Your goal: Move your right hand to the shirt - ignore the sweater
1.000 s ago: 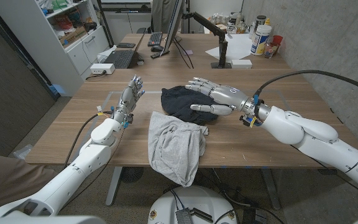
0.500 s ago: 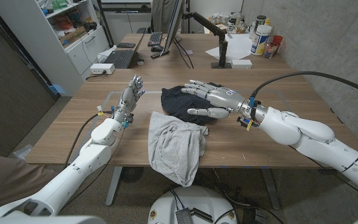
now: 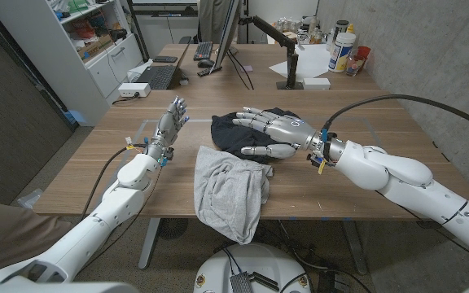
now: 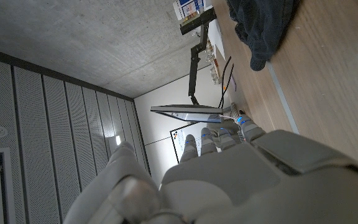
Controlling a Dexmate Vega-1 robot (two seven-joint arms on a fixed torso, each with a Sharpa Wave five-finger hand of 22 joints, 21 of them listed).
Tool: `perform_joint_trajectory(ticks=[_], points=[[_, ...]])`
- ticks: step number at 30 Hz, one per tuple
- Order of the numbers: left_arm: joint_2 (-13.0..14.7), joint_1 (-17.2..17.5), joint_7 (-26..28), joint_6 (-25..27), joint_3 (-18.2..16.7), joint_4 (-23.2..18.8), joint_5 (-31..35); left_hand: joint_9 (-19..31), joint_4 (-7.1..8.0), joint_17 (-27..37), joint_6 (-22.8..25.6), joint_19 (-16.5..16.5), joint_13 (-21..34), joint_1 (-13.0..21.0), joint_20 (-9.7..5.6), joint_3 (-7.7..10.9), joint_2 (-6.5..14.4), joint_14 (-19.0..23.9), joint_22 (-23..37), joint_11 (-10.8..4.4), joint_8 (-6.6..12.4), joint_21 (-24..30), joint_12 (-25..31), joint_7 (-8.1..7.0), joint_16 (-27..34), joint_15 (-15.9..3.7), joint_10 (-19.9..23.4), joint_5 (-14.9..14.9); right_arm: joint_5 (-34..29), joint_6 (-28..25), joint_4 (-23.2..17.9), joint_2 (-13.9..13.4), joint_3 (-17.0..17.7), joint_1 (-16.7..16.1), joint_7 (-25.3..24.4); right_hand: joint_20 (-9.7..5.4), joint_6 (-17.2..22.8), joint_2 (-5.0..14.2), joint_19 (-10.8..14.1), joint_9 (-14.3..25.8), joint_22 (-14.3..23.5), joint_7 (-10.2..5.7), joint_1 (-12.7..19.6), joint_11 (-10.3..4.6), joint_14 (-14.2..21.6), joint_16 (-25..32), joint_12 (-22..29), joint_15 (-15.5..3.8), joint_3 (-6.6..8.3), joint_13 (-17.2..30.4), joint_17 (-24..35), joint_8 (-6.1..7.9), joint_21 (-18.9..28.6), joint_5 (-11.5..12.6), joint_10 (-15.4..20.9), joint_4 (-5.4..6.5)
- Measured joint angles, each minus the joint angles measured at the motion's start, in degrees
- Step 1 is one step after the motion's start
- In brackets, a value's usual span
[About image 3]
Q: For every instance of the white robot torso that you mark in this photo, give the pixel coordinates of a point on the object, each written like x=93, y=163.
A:
x=255, y=260

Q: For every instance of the black round fan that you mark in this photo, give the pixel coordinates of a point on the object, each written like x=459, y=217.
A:
x=172, y=228

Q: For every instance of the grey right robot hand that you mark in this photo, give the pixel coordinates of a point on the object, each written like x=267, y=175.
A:
x=289, y=132

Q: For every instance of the small white box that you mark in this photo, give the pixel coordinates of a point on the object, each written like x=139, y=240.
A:
x=316, y=83

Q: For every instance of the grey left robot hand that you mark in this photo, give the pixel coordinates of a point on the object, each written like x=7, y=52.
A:
x=167, y=126

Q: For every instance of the black laptop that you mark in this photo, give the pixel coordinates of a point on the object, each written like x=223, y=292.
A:
x=159, y=76

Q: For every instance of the red plastic cup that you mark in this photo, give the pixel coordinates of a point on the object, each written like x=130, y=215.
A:
x=364, y=52

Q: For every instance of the person leg brown trousers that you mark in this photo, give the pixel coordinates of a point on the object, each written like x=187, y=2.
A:
x=6, y=238

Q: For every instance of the flat computer monitor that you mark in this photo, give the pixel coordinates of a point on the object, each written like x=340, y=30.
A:
x=227, y=32

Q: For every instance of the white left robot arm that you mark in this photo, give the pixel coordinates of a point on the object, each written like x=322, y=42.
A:
x=92, y=232

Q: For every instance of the black remote control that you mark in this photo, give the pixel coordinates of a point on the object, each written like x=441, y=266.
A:
x=208, y=71

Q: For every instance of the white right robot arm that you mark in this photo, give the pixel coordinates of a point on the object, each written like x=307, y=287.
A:
x=405, y=179

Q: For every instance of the clear plastic bag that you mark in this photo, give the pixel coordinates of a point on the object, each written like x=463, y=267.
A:
x=31, y=197

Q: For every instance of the amber glass jar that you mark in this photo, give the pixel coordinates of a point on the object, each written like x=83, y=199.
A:
x=316, y=37

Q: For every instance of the black computer mouse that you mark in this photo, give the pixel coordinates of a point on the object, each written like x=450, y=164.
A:
x=206, y=63

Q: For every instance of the white shelf cabinet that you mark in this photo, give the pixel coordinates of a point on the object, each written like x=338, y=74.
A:
x=55, y=69

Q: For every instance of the person in grey trousers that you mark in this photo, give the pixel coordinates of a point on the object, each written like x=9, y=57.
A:
x=210, y=16

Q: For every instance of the pink sticky note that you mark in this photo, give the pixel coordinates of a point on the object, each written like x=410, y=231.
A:
x=246, y=68

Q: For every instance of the clear drinking glass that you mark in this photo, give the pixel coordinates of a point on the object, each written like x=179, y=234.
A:
x=353, y=67

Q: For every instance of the light grey shirt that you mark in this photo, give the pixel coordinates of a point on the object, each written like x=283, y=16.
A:
x=226, y=195

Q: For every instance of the white power strip box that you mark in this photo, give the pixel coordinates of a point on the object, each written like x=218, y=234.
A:
x=133, y=89

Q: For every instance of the cardboard box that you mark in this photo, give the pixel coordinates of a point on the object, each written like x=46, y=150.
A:
x=94, y=48

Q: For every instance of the white wipes canister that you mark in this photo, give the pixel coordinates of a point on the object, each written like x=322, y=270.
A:
x=341, y=53

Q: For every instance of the yellow capped bottle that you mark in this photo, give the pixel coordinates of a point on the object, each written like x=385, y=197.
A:
x=350, y=28

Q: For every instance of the black keyboard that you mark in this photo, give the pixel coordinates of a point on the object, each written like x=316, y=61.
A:
x=203, y=51

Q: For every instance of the dark navy sweater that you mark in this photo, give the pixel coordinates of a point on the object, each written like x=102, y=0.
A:
x=228, y=136

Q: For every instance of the black phone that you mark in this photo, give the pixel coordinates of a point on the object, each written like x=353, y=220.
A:
x=165, y=59

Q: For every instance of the grey table leg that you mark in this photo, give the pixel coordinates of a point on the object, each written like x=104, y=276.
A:
x=356, y=248
x=149, y=244

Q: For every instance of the white paper sheet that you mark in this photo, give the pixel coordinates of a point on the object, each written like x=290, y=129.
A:
x=312, y=61

